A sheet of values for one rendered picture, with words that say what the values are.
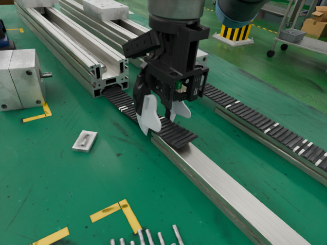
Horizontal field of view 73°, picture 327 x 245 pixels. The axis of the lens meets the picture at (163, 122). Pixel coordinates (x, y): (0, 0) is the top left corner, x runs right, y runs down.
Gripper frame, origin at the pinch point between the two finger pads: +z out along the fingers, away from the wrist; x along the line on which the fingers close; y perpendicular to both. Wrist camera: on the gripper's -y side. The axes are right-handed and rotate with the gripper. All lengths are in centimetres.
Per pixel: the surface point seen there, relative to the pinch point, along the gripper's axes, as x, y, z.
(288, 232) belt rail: 1.0, 27.3, 0.0
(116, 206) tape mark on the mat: -14.4, 10.0, 3.0
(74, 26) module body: 2.6, -47.7, -5.5
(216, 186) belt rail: -1.4, 17.2, 0.0
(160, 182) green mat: -6.4, 10.2, 3.0
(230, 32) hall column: 286, -184, 66
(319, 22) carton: 491, -137, 58
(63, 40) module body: -4.8, -36.5, -5.5
